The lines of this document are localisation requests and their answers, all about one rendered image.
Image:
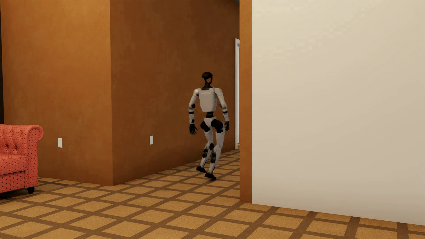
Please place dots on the black robot right foot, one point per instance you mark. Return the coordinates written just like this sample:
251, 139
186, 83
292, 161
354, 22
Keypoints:
201, 169

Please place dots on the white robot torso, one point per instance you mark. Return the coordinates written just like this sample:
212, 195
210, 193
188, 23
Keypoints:
208, 99

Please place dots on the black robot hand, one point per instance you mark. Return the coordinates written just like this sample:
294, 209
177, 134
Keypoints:
192, 128
227, 125

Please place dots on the white door frame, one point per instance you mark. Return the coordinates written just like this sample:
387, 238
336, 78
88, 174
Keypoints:
237, 93

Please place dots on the white robot leg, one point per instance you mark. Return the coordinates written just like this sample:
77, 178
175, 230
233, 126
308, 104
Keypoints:
219, 139
208, 137

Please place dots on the black robot foot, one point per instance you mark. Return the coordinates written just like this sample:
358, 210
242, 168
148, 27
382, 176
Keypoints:
210, 176
201, 169

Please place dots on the black robot left foot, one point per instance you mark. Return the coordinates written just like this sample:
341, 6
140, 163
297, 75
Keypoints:
210, 176

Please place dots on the white robot right leg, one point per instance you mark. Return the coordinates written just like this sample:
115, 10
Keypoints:
208, 137

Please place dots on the white robot left leg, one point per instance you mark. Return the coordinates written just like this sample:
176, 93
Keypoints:
219, 139

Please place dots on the red tufted sofa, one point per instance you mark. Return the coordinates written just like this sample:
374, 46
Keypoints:
18, 156

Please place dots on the black robot head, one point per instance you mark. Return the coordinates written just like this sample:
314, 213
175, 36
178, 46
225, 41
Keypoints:
207, 77

